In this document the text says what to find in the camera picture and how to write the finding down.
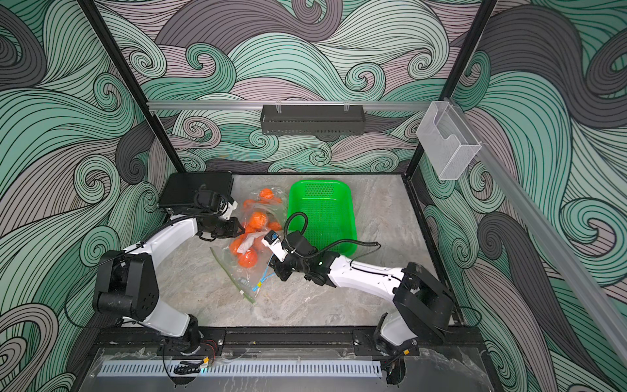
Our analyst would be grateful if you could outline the blue-zip clear bag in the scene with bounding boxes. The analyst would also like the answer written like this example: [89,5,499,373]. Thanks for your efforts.
[226,208,282,302]

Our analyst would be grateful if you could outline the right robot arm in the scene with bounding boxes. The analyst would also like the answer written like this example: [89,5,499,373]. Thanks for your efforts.
[262,212,454,356]

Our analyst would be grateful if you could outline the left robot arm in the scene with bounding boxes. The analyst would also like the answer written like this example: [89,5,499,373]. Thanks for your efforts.
[92,189,244,356]

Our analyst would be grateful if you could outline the oranges in blue-zip bag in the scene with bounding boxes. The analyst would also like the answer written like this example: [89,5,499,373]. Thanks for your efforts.
[229,211,282,269]

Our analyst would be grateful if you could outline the green-zip clear bag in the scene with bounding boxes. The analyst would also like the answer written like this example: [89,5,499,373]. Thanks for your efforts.
[211,246,256,304]

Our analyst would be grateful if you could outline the black case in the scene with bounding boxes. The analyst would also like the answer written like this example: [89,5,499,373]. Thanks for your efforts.
[158,171,233,215]

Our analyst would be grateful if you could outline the green plastic basket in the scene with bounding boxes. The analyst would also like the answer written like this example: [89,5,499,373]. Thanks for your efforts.
[287,180,358,250]

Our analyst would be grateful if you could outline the black wall tray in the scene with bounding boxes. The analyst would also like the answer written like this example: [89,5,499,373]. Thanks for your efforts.
[261,105,366,140]

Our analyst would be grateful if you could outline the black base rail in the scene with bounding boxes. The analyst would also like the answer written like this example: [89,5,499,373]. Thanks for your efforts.
[93,326,485,358]

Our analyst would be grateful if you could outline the white slotted cable duct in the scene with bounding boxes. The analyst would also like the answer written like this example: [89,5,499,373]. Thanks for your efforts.
[96,360,383,378]

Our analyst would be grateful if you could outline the clear acrylic wall holder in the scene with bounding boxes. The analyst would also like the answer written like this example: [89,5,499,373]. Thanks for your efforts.
[416,101,482,181]

